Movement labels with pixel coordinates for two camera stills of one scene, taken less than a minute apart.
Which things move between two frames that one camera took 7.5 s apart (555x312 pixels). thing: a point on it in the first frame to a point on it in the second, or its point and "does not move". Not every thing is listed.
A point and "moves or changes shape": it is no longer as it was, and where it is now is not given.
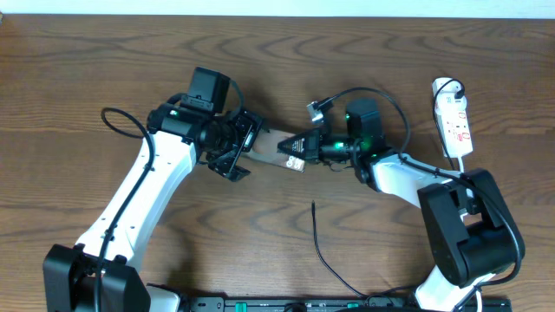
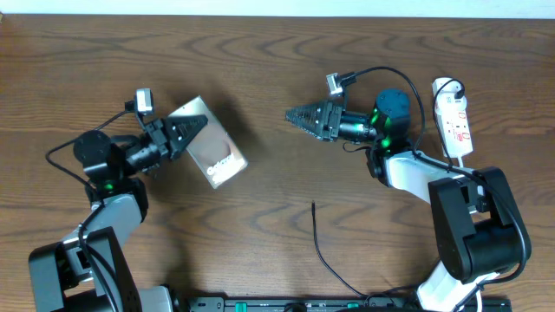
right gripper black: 311,145 to 321,131
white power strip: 452,117 does not move
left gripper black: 251,124 to 166,130
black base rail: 350,304 does not move
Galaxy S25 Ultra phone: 265,148 moves or changes shape
